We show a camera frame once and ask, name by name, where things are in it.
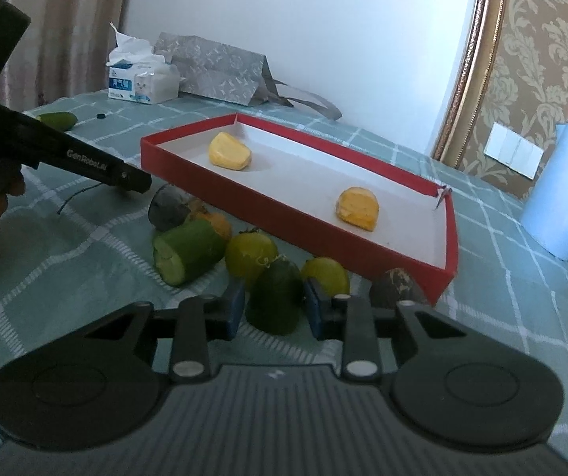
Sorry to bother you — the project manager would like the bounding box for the dark green cucumber end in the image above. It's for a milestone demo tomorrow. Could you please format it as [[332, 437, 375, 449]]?
[[245, 257, 305, 336]]

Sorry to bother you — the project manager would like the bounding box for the yellow peeled fruit chunk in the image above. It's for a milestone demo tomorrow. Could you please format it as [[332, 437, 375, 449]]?
[[336, 187, 380, 231]]

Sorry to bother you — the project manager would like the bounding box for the yellow fruit wedge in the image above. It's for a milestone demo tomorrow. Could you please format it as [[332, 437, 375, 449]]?
[[207, 131, 252, 171]]

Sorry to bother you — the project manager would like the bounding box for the cucumber piece on cloth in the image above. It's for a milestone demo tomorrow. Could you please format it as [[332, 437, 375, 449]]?
[[36, 112, 77, 133]]

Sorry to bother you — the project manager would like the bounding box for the green round fruit right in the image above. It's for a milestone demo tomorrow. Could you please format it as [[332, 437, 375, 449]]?
[[301, 257, 349, 298]]

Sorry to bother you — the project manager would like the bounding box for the green round fruit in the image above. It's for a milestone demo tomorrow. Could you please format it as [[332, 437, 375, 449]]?
[[225, 231, 278, 291], [301, 257, 349, 298]]

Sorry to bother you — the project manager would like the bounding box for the green cucumber piece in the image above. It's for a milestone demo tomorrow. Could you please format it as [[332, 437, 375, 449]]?
[[152, 218, 227, 287]]

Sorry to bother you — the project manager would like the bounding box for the green round fruit left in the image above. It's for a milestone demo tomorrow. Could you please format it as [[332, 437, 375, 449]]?
[[225, 231, 278, 291]]

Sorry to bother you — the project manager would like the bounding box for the red shallow cardboard tray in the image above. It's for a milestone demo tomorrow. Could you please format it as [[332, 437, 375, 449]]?
[[140, 113, 458, 303]]

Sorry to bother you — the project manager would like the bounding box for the dark skinned root piece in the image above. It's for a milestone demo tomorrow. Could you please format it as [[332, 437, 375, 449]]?
[[148, 184, 194, 232]]

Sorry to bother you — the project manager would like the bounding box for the white blue tissue pack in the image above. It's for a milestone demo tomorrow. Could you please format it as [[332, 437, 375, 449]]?
[[107, 23, 181, 104]]

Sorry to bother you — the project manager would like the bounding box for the green checked tablecloth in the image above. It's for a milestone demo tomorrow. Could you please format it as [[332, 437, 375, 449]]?
[[0, 104, 568, 458]]

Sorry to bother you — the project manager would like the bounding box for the beige patterned curtain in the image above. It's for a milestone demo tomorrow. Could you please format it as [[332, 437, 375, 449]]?
[[0, 0, 124, 111]]

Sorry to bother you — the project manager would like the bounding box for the grey patterned gift bag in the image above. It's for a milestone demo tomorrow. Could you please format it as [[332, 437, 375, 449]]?
[[154, 32, 342, 121]]

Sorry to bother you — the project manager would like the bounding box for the light blue electric kettle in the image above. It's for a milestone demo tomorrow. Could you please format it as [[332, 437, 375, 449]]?
[[518, 119, 568, 263]]

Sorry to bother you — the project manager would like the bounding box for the white wall switch panel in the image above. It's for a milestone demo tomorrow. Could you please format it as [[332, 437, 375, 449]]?
[[483, 123, 544, 180]]

